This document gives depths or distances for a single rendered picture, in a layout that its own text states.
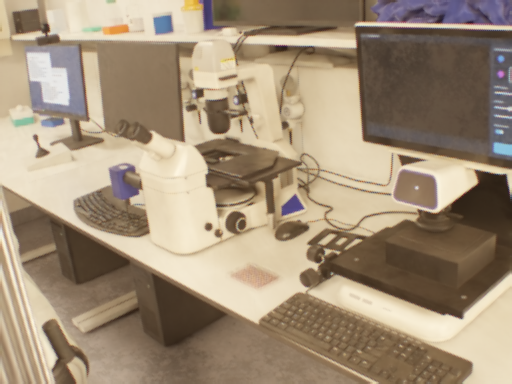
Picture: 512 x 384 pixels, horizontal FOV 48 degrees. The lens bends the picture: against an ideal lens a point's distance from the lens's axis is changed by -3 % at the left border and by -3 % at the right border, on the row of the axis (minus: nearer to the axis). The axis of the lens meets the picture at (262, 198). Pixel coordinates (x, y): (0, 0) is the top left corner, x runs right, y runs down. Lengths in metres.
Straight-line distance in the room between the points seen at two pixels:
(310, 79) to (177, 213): 0.83
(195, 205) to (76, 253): 1.69
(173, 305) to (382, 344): 1.48
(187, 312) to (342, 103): 1.13
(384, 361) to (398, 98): 0.55
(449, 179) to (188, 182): 0.69
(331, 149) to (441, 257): 1.06
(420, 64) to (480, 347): 0.58
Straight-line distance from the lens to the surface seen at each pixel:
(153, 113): 2.08
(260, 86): 1.77
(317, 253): 1.34
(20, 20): 4.01
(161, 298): 2.50
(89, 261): 3.26
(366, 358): 1.16
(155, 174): 1.60
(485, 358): 1.21
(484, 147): 1.23
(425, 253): 1.22
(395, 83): 1.30
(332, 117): 2.14
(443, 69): 1.23
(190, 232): 1.61
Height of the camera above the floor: 1.46
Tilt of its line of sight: 21 degrees down
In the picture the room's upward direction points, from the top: 5 degrees counter-clockwise
